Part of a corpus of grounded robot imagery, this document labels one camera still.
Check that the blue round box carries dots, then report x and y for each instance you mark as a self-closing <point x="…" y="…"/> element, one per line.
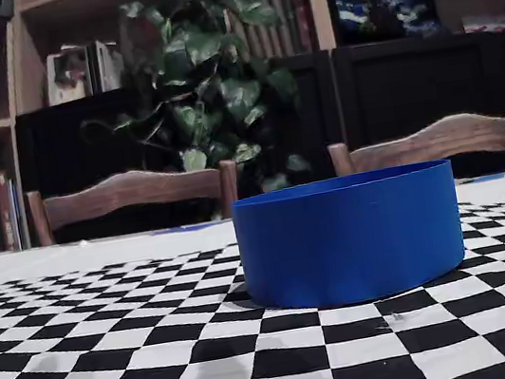
<point x="349" y="241"/>

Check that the blue tape strip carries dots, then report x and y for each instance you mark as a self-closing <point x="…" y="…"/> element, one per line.
<point x="481" y="179"/>
<point x="191" y="227"/>

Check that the black cabinet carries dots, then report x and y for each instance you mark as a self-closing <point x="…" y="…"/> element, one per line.
<point x="409" y="87"/>
<point x="58" y="148"/>

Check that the black white checkered mat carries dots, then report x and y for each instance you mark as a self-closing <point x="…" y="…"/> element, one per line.
<point x="117" y="365"/>

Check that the photo frame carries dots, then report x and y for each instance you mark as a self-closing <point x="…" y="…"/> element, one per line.
<point x="66" y="75"/>
<point x="110" y="67"/>

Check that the colourful flat box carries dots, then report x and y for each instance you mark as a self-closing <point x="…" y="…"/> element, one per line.
<point x="490" y="24"/>

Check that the wooden chair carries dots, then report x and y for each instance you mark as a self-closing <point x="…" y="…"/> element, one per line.
<point x="127" y="190"/>
<point x="442" y="140"/>

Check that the green ivy plant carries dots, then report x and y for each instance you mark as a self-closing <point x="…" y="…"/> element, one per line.
<point x="192" y="50"/>

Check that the row of brown books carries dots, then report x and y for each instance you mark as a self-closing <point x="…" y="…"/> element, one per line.
<point x="284" y="26"/>

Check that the red spine books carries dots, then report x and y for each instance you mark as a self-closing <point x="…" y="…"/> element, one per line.
<point x="6" y="209"/>

